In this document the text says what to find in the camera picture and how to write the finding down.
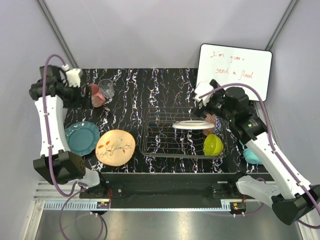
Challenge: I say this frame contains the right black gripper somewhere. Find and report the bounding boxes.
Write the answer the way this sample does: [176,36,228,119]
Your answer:
[190,79,235,123]

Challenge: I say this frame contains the red patterned blue zigzag bowl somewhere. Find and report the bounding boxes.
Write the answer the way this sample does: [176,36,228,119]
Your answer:
[203,113,222,136]

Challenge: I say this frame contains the teal scalloped plate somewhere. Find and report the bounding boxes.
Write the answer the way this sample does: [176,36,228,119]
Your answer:
[65,121,100,157]

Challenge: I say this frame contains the white watermelon pattern plate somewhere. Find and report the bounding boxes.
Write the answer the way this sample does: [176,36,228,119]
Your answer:
[172,120,215,130]

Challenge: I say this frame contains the lime green bowl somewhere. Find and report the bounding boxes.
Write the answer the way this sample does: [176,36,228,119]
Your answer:
[203,134,224,156]

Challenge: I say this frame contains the orange bird plate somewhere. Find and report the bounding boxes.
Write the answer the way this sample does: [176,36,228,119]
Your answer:
[95,129,136,167]

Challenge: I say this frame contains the black wire dish rack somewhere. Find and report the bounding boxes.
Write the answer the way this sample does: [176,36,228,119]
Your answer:
[139,107,228,159]

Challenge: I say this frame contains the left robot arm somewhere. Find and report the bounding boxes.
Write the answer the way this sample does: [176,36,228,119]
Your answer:
[29,65,108,198]

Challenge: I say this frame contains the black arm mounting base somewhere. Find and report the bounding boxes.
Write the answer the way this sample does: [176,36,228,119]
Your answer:
[79,172,275,203]

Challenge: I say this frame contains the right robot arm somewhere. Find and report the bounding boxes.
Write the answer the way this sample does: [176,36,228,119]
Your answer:
[194,82,320,225]

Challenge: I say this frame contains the pink mug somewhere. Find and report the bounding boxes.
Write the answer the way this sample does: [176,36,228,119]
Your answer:
[90,84,106,108]

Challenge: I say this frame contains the clear drinking glass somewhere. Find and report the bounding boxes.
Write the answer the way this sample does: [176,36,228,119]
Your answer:
[98,79,115,99]

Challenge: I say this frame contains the white whiteboard with red writing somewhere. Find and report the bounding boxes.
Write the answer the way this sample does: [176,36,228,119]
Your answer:
[196,43,273,101]

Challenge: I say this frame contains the teal headphones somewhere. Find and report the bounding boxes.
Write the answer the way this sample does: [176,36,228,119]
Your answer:
[239,141,263,165]

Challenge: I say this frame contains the black marble pattern mat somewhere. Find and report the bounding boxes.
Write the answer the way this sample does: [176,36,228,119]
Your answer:
[64,68,266,174]

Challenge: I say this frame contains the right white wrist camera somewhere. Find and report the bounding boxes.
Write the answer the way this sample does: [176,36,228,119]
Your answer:
[193,81,214,106]

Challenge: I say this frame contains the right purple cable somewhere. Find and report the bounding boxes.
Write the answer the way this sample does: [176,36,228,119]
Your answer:
[199,83,320,230]

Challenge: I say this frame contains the purple cable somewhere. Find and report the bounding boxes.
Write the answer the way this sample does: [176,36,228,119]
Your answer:
[199,83,320,230]
[41,53,108,238]

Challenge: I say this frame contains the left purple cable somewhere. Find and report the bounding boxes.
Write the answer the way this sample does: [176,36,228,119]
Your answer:
[41,53,108,238]

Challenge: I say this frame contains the grey slotted cable duct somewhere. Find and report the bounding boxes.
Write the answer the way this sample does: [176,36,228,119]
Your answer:
[46,199,248,212]

